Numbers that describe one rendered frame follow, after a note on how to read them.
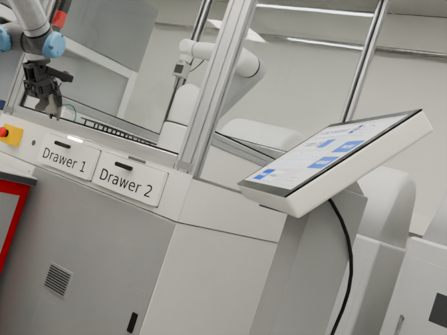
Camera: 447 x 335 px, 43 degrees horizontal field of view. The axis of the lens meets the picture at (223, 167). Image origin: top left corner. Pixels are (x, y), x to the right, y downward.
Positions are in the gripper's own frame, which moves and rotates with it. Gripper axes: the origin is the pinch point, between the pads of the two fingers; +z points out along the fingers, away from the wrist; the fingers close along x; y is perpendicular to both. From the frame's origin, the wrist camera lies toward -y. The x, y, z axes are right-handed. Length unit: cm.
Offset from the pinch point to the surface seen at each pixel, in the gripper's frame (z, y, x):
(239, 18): -30, -35, 53
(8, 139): 15.0, 2.4, -30.5
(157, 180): 13.2, -2.1, 44.3
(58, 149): 14.3, -1.4, -4.7
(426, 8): 32, -363, -9
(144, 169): 11.8, -3.1, 37.5
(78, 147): 12.0, -3.0, 5.1
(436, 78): 82, -344, 11
